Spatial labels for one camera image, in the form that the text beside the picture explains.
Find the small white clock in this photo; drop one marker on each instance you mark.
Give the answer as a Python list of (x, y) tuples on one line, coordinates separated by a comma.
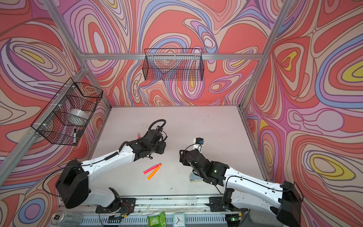
[(179, 220)]

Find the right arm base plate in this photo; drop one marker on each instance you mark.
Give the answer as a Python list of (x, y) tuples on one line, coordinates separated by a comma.
[(216, 204)]

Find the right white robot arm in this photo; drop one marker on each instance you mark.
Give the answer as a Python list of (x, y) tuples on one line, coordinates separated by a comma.
[(242, 191)]

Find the black wire basket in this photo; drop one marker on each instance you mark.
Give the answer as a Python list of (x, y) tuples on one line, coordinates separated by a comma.
[(173, 64), (72, 95)]

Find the green snack packet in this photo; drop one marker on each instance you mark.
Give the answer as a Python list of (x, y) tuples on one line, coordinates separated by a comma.
[(157, 220)]

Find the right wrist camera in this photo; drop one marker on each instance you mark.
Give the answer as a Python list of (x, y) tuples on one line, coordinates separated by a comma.
[(199, 141)]

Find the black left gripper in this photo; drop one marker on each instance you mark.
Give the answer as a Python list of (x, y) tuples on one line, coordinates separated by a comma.
[(160, 147)]

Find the black marker in basket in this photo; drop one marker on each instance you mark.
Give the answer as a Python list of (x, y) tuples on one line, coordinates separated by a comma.
[(74, 137)]

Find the orange highlighter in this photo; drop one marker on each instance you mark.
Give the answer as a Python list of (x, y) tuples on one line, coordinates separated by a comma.
[(154, 172)]

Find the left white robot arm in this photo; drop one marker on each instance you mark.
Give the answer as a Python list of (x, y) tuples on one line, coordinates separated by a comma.
[(75, 186)]

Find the aluminium frame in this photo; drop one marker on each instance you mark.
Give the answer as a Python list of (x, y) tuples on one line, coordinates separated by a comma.
[(36, 60)]

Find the silver drink can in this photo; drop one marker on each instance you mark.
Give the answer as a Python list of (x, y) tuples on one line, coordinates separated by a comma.
[(66, 219)]

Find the back black wire basket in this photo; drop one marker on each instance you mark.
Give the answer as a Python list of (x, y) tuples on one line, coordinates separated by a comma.
[(173, 64)]

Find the grey pencil case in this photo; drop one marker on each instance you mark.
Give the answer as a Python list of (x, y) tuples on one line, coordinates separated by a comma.
[(195, 178)]

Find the left black wire basket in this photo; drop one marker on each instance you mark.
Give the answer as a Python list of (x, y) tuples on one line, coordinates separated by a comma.
[(72, 95)]

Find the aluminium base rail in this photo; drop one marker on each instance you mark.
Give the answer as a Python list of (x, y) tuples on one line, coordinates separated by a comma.
[(196, 209)]

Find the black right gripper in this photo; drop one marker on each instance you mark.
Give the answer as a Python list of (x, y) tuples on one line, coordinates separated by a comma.
[(185, 157)]

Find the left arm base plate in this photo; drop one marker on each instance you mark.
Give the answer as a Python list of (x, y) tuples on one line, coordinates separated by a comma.
[(122, 206)]

